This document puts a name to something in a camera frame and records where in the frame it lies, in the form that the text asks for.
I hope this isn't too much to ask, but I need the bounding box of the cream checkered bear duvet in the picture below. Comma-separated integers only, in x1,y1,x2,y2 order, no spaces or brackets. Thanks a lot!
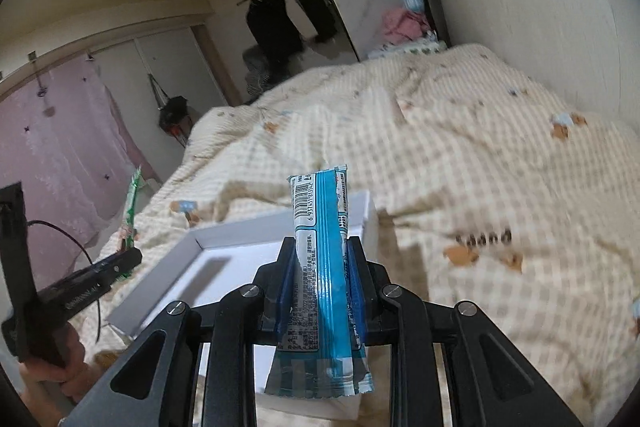
102,44,639,426

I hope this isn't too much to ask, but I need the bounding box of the pink lace curtain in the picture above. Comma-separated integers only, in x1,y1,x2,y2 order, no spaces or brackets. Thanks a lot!
1,56,157,287

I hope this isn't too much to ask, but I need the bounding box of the black hanging coat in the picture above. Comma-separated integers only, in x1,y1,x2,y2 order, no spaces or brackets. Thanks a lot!
245,0,305,86

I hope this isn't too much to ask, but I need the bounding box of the black headboard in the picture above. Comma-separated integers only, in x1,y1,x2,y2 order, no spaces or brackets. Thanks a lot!
423,0,451,46

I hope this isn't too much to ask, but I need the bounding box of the black cable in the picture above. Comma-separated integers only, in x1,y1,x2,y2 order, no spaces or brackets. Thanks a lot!
25,219,103,342

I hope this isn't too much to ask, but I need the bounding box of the pink clothes pile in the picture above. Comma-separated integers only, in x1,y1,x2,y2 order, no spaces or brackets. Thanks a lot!
383,8,431,46

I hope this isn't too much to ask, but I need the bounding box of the person's left hand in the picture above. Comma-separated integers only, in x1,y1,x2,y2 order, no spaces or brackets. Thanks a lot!
19,322,104,403

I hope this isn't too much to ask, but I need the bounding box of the blue candy stick packet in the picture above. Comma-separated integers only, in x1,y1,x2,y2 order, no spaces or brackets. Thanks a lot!
265,165,374,400

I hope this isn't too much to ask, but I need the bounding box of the white cardboard box tray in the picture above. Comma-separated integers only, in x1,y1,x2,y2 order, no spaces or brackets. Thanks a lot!
107,191,378,421

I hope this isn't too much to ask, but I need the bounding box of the green candy stick packet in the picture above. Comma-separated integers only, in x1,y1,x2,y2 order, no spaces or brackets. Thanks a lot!
119,167,142,251

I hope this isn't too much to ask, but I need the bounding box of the black hanging bag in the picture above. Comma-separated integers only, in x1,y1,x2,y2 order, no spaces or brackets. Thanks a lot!
148,72,193,147

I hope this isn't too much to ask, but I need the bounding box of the green heart patterned pillow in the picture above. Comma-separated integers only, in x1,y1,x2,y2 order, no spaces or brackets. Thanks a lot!
368,38,448,60

